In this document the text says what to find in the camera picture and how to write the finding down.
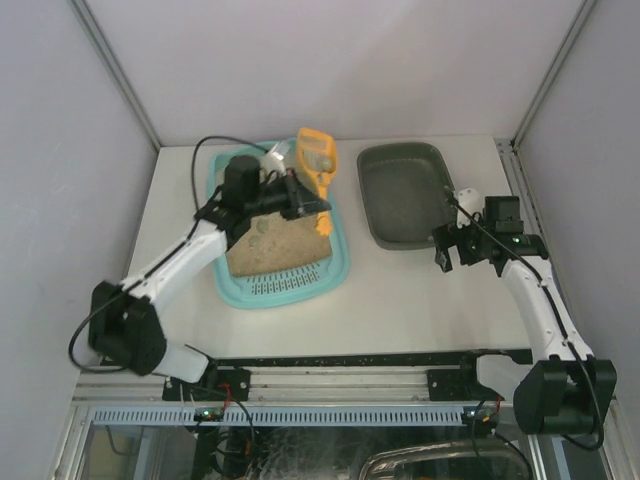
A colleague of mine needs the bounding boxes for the orange litter scoop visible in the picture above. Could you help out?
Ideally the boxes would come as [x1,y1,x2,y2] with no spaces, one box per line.
[295,127,339,238]

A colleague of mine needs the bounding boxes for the light blue litter box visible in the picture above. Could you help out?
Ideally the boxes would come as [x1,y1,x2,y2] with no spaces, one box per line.
[207,139,351,311]

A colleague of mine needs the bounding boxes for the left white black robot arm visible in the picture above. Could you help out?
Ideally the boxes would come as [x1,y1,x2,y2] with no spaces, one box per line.
[87,155,331,383]

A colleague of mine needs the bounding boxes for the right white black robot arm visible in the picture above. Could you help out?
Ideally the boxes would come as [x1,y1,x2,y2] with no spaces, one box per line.
[433,188,617,450]

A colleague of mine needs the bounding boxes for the grey litter clump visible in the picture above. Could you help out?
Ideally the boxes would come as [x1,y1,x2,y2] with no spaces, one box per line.
[321,157,333,172]

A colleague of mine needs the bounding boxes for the beige cat litter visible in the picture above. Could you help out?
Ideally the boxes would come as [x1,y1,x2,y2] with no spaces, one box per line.
[214,154,335,279]

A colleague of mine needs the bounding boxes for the dark grey plastic tub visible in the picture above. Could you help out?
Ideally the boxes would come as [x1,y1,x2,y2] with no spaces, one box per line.
[357,142,456,251]

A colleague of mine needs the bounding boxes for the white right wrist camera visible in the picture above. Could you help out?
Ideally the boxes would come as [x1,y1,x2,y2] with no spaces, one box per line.
[453,188,483,229]

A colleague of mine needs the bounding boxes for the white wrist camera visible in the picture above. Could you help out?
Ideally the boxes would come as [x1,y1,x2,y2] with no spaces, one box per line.
[453,188,483,229]
[261,140,290,174]

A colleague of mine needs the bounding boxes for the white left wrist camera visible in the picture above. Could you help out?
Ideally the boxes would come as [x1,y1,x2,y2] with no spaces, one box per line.
[261,140,290,174]

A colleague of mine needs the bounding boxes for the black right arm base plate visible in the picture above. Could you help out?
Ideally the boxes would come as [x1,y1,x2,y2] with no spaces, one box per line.
[426,351,487,402]

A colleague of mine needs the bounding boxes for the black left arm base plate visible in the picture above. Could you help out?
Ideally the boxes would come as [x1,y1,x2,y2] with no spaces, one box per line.
[162,364,251,402]

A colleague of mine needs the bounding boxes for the black left camera cable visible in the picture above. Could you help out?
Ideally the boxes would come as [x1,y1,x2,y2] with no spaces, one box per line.
[68,135,274,374]

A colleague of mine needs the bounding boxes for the black camera cable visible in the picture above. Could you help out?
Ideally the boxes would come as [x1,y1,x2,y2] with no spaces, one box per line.
[442,185,606,451]
[68,135,274,374]

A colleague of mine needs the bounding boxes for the black right camera cable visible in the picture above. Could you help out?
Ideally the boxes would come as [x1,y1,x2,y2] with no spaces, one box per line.
[442,185,606,451]

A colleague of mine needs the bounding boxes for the light blue cable duct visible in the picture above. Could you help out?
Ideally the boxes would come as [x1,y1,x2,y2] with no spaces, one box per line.
[91,405,465,427]

